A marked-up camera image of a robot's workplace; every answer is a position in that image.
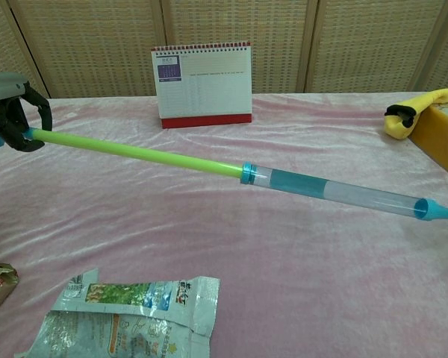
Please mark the red white desk calendar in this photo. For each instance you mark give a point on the red white desk calendar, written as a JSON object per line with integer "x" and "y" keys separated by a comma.
{"x": 209, "y": 89}

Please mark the clear syringe barrel blue nozzle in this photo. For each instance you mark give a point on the clear syringe barrel blue nozzle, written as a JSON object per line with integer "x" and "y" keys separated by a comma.
{"x": 358, "y": 195}

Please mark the orange cartoon tissue box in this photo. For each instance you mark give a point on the orange cartoon tissue box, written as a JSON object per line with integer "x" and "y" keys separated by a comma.
{"x": 438, "y": 138}

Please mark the pink velvet tablecloth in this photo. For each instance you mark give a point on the pink velvet tablecloth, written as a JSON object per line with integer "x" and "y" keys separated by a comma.
{"x": 224, "y": 253}

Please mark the yellow plush cloth black trim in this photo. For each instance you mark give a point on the yellow plush cloth black trim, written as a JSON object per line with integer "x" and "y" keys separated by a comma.
{"x": 418, "y": 106}

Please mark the woven bamboo folding screen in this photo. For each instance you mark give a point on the woven bamboo folding screen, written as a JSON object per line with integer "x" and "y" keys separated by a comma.
{"x": 97, "y": 44}

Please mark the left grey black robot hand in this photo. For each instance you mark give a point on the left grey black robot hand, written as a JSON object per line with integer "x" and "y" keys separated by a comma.
{"x": 7, "y": 115}

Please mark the crumpled white green plastic bag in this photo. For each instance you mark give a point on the crumpled white green plastic bag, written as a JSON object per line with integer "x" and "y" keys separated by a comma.
{"x": 134, "y": 320}

